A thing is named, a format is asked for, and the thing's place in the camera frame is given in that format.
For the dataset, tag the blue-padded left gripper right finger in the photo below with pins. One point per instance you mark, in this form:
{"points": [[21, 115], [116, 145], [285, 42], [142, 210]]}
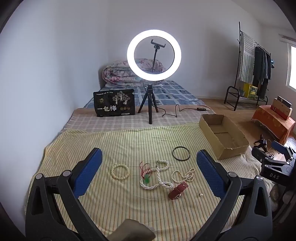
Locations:
{"points": [[254, 219]]}

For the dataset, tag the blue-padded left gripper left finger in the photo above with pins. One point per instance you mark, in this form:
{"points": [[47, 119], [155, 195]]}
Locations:
{"points": [[54, 211]]}

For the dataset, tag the red cord jade pendant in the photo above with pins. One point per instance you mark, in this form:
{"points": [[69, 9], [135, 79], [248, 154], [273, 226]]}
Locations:
{"points": [[145, 172]]}

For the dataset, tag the black small tripod on floor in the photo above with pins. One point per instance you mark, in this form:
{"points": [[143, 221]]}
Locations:
{"points": [[261, 144]]}

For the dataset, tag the brown cardboard box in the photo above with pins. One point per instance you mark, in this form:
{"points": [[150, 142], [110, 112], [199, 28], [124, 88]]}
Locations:
{"points": [[225, 138]]}

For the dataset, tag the yellow green box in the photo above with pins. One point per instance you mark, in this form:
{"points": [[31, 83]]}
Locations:
{"points": [[250, 91]]}

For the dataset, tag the black clothes rack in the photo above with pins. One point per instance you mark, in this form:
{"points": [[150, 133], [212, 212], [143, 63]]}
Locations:
{"points": [[235, 95]]}

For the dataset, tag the grey gloved left hand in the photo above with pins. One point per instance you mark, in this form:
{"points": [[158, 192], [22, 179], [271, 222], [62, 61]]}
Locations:
{"points": [[132, 230]]}

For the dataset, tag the dark hanging clothes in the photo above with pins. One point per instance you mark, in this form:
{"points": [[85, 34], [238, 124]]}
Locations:
{"points": [[261, 71]]}

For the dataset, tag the striped hanging towel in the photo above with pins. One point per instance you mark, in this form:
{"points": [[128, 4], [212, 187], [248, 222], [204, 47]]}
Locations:
{"points": [[246, 58]]}

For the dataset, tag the pink checkered blanket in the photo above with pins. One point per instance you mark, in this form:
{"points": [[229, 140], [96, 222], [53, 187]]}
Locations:
{"points": [[85, 119]]}

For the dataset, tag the yellow striped cloth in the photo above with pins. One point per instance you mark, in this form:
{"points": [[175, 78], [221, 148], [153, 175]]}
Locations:
{"points": [[170, 203]]}

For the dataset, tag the black snack bag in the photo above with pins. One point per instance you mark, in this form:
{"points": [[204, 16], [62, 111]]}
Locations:
{"points": [[114, 102]]}

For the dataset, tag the black tripod stand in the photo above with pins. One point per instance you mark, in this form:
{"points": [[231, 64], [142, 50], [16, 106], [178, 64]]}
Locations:
{"points": [[150, 97]]}

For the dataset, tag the floral folded quilt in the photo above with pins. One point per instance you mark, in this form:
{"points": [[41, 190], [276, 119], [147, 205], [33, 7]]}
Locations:
{"points": [[119, 72]]}

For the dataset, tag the black phone holder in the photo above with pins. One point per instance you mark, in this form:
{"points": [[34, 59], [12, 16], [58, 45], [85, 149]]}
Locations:
{"points": [[157, 47]]}

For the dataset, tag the white ring light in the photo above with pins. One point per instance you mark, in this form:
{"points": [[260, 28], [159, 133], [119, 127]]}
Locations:
{"points": [[152, 75]]}

